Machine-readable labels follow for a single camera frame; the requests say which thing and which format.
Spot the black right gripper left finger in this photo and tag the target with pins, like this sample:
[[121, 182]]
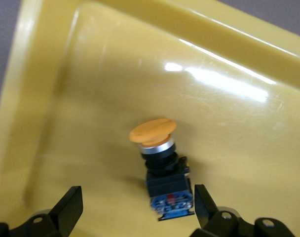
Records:
[[66, 209]]

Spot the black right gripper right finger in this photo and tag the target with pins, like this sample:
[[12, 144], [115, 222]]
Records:
[[206, 209]]

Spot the yellow button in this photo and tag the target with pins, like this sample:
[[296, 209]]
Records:
[[164, 182]]

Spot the yellow plastic tray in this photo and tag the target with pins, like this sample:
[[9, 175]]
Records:
[[238, 148]]

